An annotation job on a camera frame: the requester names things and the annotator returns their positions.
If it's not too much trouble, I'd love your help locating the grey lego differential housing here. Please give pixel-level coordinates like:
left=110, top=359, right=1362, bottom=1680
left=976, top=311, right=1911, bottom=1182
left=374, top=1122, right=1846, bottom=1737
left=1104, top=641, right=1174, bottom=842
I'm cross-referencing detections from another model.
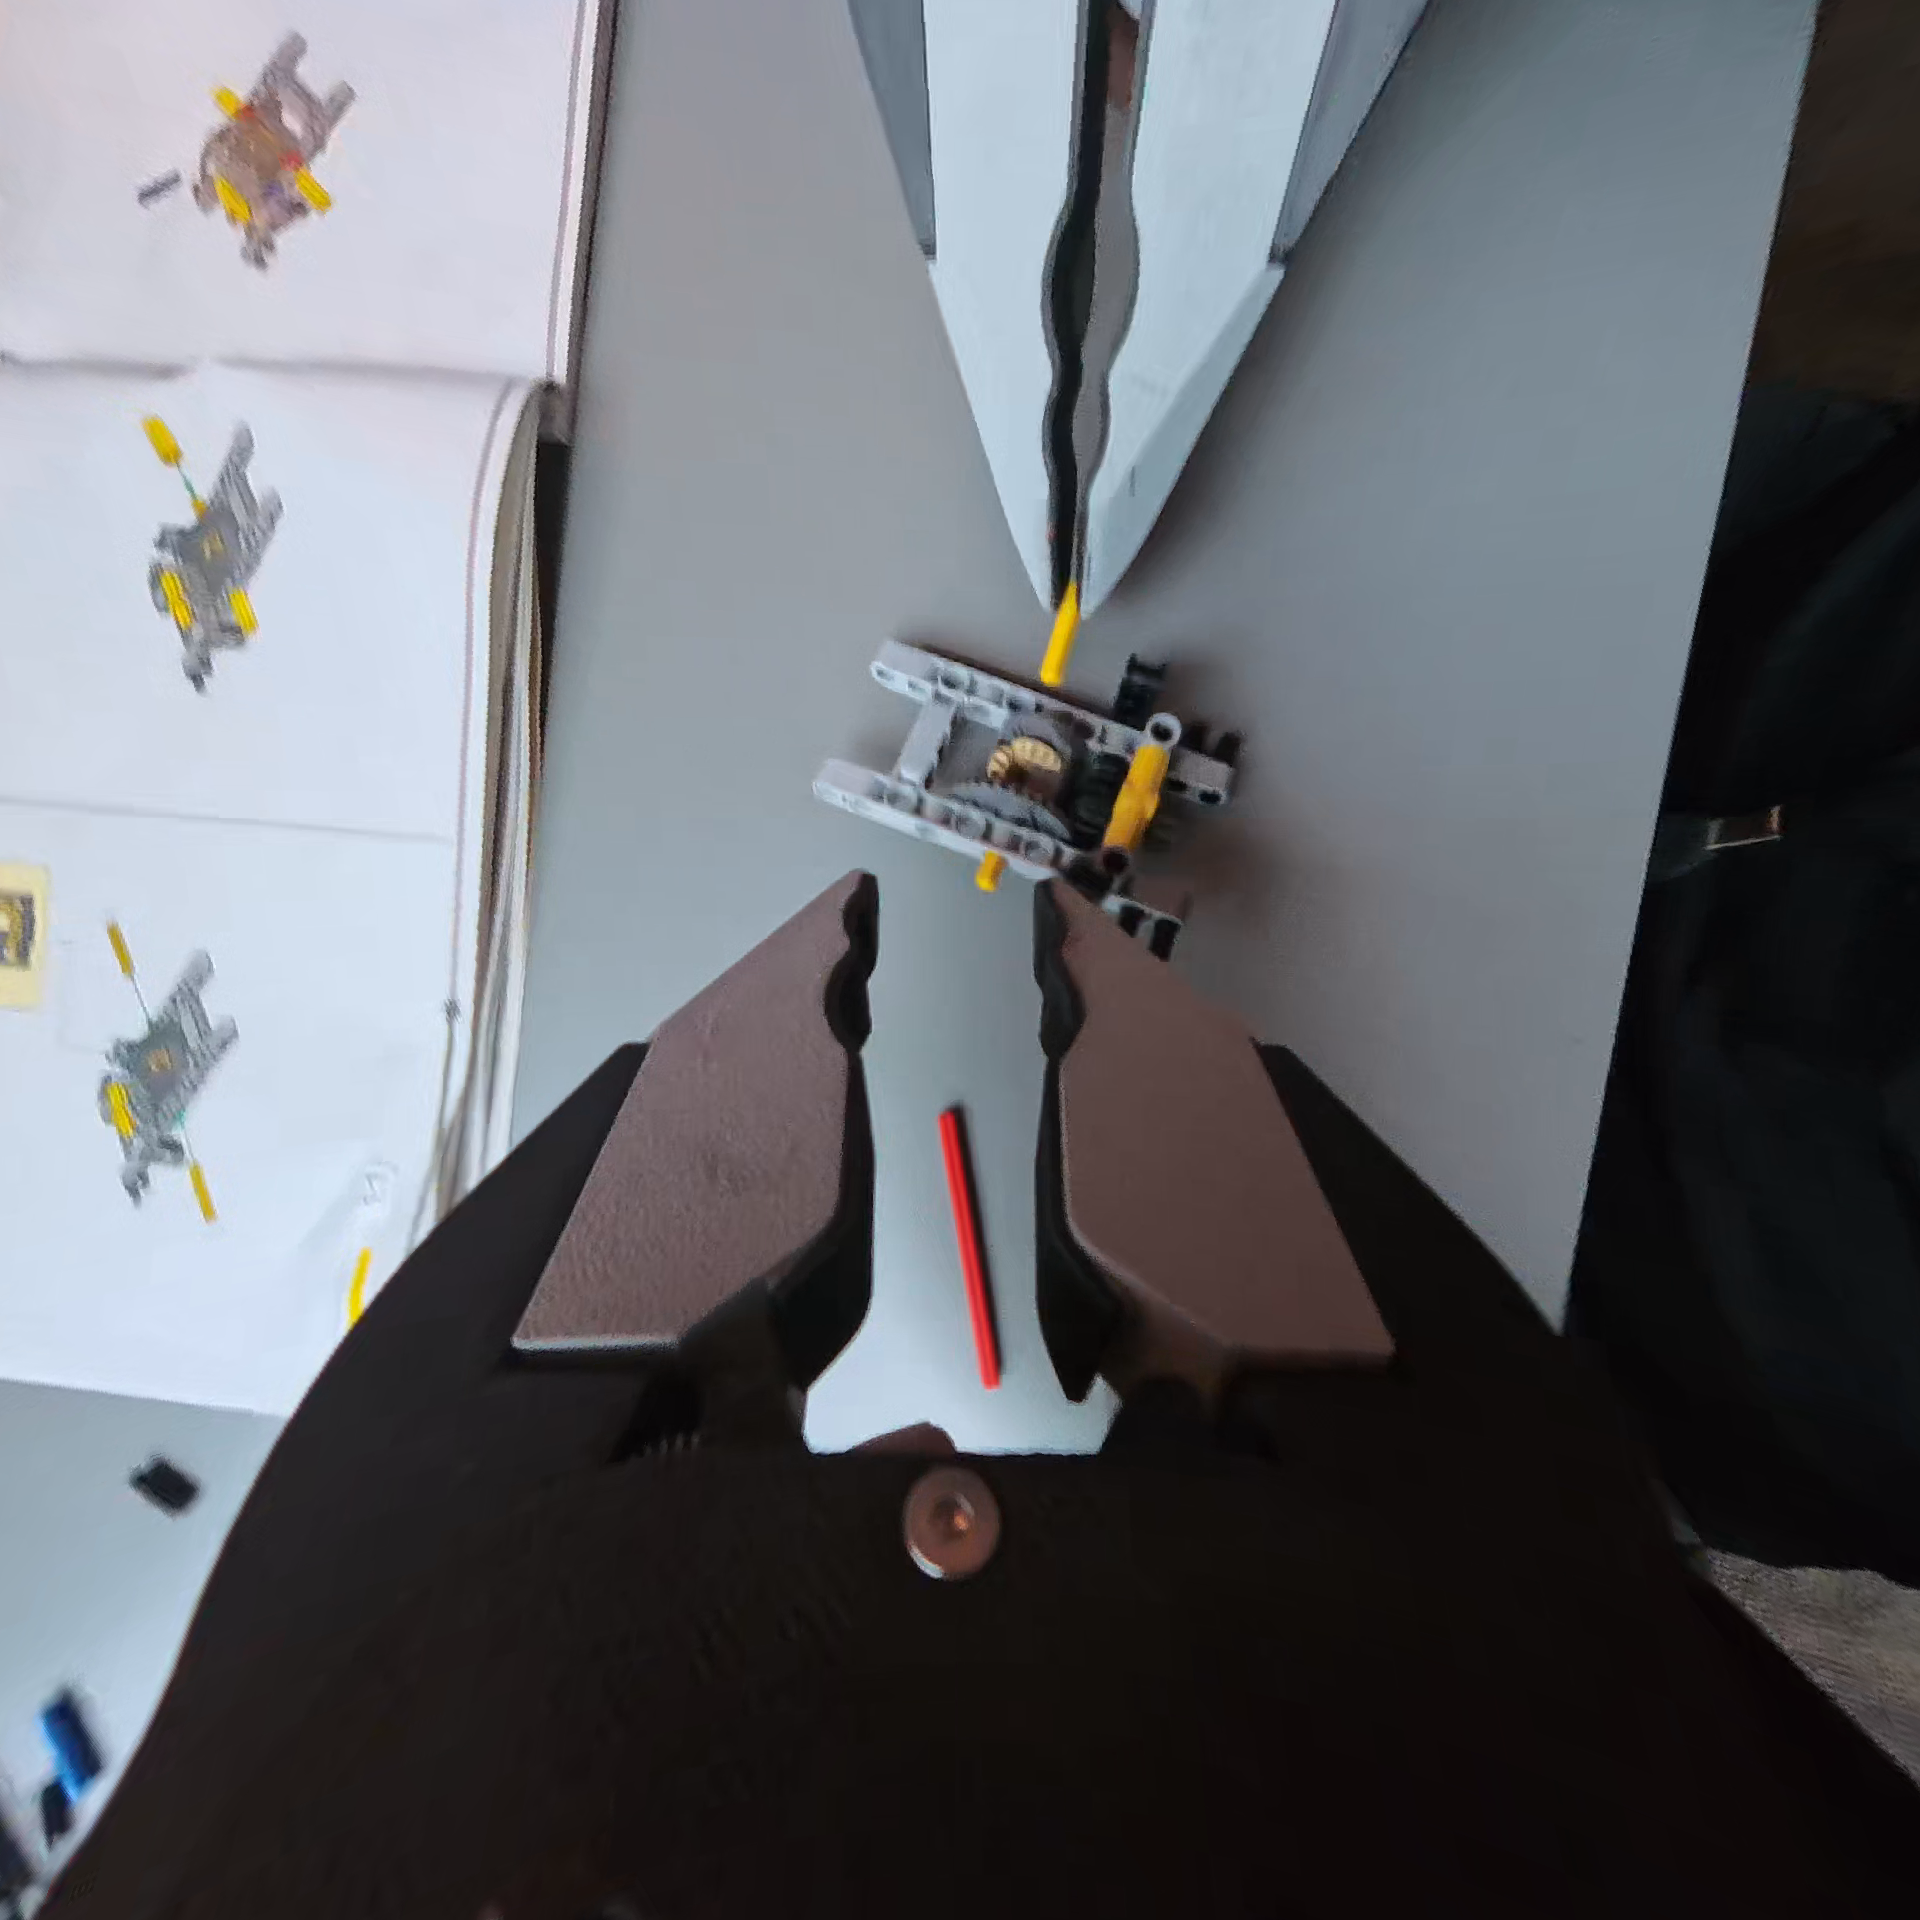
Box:
left=960, top=718, right=1078, bottom=840

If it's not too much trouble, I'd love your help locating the red lego axle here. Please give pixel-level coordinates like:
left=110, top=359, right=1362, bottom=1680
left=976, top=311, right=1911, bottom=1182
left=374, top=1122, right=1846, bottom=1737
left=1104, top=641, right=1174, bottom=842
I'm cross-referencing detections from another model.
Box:
left=936, top=1103, right=1006, bottom=1392

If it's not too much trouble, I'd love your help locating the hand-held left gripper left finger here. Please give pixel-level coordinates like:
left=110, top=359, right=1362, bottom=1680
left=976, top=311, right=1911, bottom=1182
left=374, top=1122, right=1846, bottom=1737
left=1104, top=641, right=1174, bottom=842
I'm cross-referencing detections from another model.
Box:
left=510, top=871, right=881, bottom=1392

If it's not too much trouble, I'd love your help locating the small blue lego piece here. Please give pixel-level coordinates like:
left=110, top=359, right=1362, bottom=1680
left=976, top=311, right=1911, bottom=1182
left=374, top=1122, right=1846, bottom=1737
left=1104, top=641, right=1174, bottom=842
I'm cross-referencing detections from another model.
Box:
left=35, top=1687, right=106, bottom=1801

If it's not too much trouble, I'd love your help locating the grey lego frame assembly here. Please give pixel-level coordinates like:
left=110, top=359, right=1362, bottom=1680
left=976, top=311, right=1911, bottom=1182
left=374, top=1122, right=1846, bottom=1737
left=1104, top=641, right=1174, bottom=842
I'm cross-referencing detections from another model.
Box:
left=810, top=638, right=1247, bottom=962

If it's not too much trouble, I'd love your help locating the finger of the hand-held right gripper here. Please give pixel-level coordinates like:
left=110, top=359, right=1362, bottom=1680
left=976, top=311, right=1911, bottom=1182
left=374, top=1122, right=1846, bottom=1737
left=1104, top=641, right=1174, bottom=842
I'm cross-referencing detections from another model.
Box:
left=1073, top=0, right=1338, bottom=618
left=913, top=0, right=1086, bottom=612

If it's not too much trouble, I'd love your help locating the lego instruction booklet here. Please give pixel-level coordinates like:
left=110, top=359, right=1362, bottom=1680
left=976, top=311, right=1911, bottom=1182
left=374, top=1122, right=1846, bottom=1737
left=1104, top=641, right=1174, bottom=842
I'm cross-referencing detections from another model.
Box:
left=0, top=0, right=619, bottom=1418

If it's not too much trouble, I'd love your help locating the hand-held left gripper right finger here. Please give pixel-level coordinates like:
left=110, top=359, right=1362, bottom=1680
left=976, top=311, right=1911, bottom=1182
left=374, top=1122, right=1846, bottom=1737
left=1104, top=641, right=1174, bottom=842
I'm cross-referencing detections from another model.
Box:
left=1030, top=880, right=1397, bottom=1402

